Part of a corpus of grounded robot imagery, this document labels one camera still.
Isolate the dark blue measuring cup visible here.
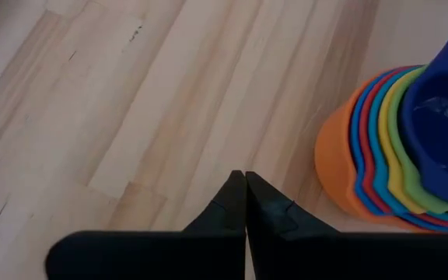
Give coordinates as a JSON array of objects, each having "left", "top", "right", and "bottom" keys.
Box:
[{"left": 401, "top": 0, "right": 448, "bottom": 206}]

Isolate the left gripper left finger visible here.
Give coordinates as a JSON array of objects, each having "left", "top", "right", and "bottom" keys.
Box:
[{"left": 44, "top": 170, "right": 247, "bottom": 280}]

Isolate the medium blue measuring cup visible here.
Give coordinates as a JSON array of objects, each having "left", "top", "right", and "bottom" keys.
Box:
[{"left": 349, "top": 68, "right": 448, "bottom": 234}]

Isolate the orange measuring cup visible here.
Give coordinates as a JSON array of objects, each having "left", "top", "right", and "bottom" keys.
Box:
[{"left": 313, "top": 72, "right": 435, "bottom": 234}]

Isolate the cyan measuring cup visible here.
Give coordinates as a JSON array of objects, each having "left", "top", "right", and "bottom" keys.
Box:
[{"left": 366, "top": 65, "right": 448, "bottom": 225}]

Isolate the red measuring cup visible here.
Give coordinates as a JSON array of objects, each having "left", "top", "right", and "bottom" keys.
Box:
[{"left": 358, "top": 66, "right": 448, "bottom": 229}]

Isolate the green measuring cup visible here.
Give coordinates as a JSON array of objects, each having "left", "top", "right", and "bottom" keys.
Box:
[{"left": 387, "top": 65, "right": 448, "bottom": 215}]

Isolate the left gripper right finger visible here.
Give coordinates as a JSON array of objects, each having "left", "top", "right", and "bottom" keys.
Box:
[{"left": 246, "top": 170, "right": 448, "bottom": 280}]

